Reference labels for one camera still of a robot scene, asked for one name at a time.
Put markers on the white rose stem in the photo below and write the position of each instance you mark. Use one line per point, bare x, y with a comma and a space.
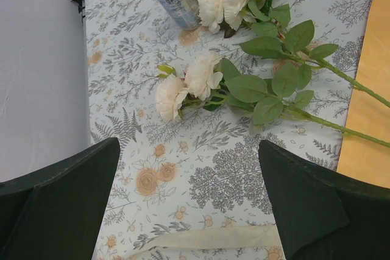
275, 40
212, 81

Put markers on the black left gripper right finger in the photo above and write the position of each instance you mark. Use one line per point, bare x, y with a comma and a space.
321, 214

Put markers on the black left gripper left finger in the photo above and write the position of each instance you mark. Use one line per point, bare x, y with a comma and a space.
56, 212

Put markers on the cream printed ribbon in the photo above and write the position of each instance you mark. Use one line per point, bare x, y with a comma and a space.
215, 238

